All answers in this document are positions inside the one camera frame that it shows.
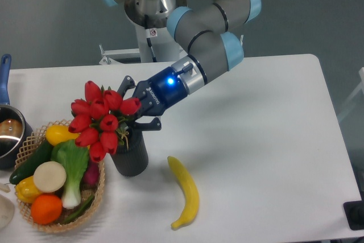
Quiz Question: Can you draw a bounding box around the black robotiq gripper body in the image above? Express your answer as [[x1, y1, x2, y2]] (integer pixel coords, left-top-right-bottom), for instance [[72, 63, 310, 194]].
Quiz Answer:
[[133, 67, 188, 117]]

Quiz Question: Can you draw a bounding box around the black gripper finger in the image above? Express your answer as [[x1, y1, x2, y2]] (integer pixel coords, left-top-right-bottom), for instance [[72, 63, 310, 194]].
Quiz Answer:
[[117, 75, 135, 97], [131, 117, 162, 131]]

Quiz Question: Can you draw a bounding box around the red tulip bouquet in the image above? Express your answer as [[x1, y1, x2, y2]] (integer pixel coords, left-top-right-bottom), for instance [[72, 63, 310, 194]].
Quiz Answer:
[[68, 81, 141, 163]]

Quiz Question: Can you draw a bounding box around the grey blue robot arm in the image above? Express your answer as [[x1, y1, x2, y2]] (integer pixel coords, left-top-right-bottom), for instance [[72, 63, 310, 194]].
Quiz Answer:
[[103, 0, 261, 131]]

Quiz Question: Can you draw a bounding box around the dark grey ribbed vase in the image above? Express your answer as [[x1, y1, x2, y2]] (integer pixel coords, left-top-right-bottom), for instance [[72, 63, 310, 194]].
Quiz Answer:
[[111, 122, 148, 177]]

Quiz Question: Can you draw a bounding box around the yellow banana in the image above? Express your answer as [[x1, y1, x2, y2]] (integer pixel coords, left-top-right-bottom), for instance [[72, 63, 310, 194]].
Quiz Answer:
[[167, 156, 200, 230]]

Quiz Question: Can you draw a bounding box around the purple red onion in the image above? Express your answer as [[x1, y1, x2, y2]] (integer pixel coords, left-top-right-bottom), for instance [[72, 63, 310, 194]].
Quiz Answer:
[[82, 161, 100, 186]]

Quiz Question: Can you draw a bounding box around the green bok choy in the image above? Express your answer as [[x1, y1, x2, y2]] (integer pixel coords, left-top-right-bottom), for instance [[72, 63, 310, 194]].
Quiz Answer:
[[51, 139, 89, 209]]

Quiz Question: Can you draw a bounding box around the yellow squash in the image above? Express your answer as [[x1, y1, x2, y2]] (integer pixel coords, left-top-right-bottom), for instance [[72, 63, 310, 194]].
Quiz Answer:
[[45, 125, 79, 146]]

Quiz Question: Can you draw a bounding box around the green chili pepper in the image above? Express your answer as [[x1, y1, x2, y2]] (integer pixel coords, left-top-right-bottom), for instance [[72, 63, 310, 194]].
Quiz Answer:
[[63, 195, 94, 224]]

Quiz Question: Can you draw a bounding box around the dark green cucumber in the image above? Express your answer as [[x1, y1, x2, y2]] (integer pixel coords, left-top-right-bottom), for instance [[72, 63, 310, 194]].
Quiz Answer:
[[9, 140, 53, 185]]

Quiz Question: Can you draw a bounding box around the woven wicker basket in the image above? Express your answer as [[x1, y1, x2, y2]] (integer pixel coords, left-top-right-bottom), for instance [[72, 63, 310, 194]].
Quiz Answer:
[[15, 120, 105, 233]]

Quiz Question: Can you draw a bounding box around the orange fruit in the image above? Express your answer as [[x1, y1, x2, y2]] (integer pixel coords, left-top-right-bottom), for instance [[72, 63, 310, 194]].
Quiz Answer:
[[31, 194, 63, 225]]

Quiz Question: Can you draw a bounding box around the yellow bell pepper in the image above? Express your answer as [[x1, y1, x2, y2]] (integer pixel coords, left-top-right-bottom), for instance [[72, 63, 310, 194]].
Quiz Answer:
[[15, 176, 43, 204]]

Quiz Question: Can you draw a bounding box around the small white garlic piece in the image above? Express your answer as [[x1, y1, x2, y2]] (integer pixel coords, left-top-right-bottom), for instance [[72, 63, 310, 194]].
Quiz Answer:
[[0, 183, 11, 193]]

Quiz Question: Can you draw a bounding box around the white ceramic object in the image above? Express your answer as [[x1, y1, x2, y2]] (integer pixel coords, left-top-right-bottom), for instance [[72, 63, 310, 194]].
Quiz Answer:
[[0, 195, 15, 229]]

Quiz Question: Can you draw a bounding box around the black device at edge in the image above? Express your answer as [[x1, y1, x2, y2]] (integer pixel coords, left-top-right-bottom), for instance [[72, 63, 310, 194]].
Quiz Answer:
[[343, 200, 363, 230]]

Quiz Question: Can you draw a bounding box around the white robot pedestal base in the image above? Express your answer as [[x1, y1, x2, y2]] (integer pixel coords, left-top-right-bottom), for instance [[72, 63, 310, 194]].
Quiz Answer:
[[98, 0, 203, 65]]

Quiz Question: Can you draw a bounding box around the blue handled saucepan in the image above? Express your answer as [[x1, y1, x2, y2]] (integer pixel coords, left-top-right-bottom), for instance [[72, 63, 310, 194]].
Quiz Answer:
[[1, 53, 32, 170]]

